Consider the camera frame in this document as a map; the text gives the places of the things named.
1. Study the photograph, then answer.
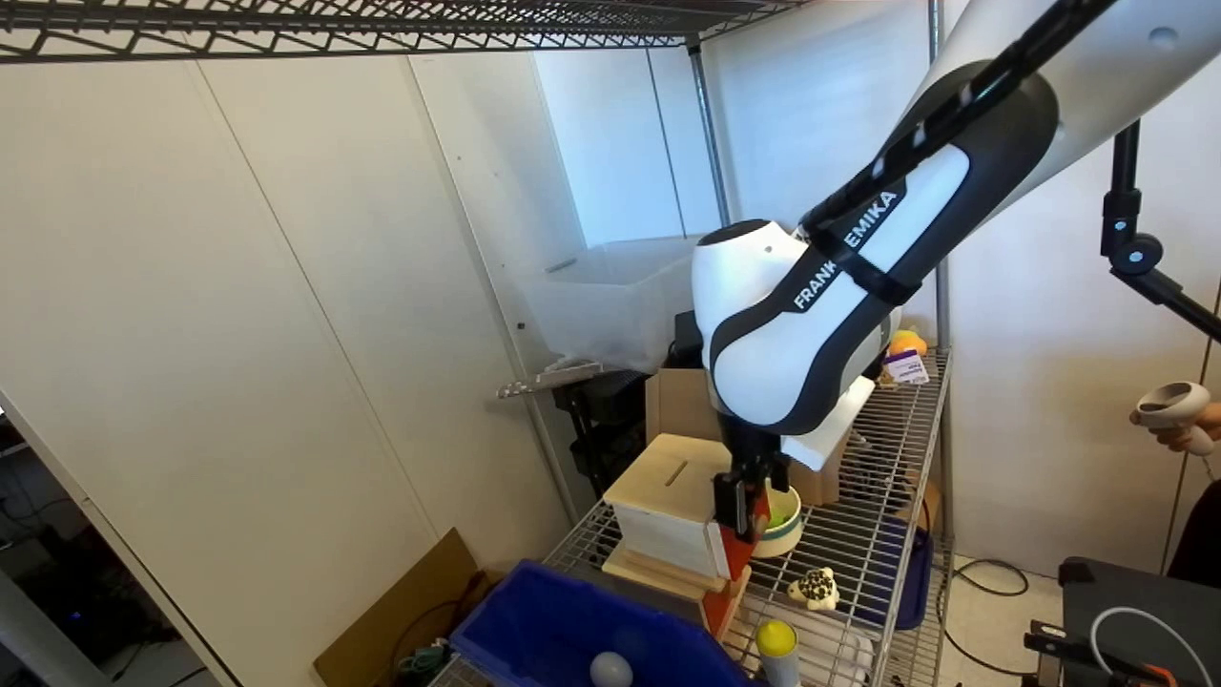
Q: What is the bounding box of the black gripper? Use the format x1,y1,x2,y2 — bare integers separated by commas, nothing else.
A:
708,424,781,545

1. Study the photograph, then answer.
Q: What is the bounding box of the white VR controller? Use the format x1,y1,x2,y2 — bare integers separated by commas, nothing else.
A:
1128,379,1213,438

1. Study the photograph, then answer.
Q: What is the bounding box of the light wooden drawer box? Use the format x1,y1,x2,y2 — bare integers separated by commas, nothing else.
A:
599,432,741,597

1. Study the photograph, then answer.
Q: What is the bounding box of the person hand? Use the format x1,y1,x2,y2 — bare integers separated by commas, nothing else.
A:
1150,397,1221,466

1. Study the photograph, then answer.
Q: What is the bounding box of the white bowl teal rim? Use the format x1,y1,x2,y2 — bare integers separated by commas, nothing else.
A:
748,477,810,566

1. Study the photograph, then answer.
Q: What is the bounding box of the white spotted turtle toy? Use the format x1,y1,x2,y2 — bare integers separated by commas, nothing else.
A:
781,566,847,616

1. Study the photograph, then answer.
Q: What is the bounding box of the large open cardboard box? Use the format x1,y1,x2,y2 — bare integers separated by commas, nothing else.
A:
641,362,847,513

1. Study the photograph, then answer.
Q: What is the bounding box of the black metal stand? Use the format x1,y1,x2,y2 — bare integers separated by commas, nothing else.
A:
549,368,652,498

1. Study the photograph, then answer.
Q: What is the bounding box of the blue storage tub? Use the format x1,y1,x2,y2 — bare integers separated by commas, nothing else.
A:
864,514,940,634

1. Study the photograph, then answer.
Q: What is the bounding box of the white ball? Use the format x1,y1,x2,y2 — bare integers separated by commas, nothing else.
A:
586,650,637,687

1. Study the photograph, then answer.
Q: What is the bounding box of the small white card box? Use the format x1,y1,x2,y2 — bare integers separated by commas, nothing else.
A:
874,350,935,393

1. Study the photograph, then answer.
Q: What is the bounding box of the blue plastic bin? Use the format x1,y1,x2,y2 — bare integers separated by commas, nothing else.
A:
451,558,757,687

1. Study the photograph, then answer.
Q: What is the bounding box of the clear plastic tub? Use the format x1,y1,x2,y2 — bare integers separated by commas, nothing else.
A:
513,234,719,381

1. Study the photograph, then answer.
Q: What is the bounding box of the brown cardboard panel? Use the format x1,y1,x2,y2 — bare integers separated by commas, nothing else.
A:
308,528,487,687

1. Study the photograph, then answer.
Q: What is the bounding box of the black perforated table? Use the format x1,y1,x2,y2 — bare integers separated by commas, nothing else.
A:
1048,555,1221,687

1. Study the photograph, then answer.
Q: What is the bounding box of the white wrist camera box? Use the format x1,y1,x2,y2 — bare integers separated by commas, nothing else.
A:
775,370,883,477

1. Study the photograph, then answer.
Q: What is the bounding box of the black floor cable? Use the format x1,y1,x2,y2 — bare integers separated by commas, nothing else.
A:
932,549,1033,605

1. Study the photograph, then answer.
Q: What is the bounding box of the grey metal bracket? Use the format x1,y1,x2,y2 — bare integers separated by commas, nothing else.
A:
483,350,610,405

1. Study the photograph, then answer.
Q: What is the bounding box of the orange handled clamp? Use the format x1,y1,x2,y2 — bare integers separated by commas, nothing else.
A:
1021,616,1182,687

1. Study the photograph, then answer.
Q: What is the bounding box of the grey coiled cable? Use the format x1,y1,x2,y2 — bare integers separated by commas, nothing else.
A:
1086,598,1218,687

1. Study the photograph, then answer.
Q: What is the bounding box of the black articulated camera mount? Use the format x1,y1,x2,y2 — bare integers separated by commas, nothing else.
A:
1094,117,1221,345

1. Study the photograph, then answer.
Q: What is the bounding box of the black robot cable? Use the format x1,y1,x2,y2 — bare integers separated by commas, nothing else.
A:
796,0,1118,309

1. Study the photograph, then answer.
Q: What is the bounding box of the grey wire shelf rack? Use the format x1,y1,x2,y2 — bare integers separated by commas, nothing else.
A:
0,0,956,687

